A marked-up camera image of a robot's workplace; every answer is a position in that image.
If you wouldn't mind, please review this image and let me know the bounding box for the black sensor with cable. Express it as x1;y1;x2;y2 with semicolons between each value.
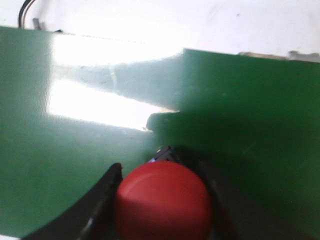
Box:
17;0;47;31

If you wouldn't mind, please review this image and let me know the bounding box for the green conveyor belt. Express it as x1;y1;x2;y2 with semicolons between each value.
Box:
0;27;320;238

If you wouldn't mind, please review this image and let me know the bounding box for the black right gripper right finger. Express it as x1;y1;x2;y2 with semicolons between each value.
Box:
198;161;311;240

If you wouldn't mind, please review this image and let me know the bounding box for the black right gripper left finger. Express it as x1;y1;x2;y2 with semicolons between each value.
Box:
22;163;123;240

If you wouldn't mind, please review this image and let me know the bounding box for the red push button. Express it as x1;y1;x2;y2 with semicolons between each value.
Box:
114;146;212;240

